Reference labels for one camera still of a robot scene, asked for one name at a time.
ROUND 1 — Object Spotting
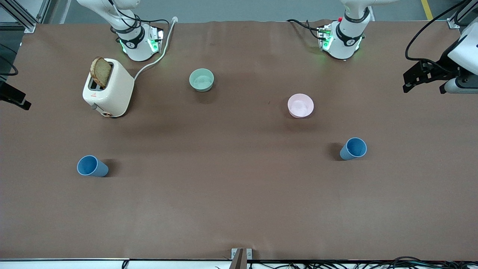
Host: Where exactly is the blue ribbed plastic cup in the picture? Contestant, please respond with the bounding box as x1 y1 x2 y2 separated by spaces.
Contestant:
77 155 109 177
339 137 367 161

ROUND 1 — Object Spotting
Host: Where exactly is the brown bread slice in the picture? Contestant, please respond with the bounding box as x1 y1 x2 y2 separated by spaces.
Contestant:
90 56 112 89

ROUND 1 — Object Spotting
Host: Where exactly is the cream white toaster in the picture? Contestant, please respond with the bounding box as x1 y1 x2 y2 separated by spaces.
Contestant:
82 58 135 118

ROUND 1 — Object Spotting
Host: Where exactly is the pale pink bowl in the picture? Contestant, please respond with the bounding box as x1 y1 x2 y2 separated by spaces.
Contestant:
287 93 314 119

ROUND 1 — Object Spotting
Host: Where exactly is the mint green bowl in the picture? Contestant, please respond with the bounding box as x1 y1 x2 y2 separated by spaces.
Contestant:
189 68 215 93

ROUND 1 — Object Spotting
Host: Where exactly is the brown table cover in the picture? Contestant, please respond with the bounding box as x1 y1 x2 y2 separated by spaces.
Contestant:
0 21 478 261

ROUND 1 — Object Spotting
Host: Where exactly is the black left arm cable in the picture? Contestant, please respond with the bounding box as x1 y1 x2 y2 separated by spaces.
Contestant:
405 0 471 62

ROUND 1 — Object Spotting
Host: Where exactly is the aluminium frame profile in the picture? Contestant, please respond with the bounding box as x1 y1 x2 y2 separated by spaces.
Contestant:
0 0 51 33
447 0 478 30

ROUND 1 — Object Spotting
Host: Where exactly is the black base cable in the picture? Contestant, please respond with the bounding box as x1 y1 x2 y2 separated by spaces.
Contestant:
142 18 171 27
286 18 322 40

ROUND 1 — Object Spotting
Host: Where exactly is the black cable bundle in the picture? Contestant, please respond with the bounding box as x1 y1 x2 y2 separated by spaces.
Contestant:
246 256 478 269

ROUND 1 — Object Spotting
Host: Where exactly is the white toaster power cable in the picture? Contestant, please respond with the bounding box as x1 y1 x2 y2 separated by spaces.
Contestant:
133 16 178 81

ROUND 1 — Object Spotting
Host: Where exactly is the grey metal mounting bracket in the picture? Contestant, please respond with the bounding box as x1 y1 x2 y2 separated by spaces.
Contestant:
231 248 253 269

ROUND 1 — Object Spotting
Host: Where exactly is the brown camera post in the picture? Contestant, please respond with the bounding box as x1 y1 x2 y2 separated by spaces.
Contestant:
232 248 245 269

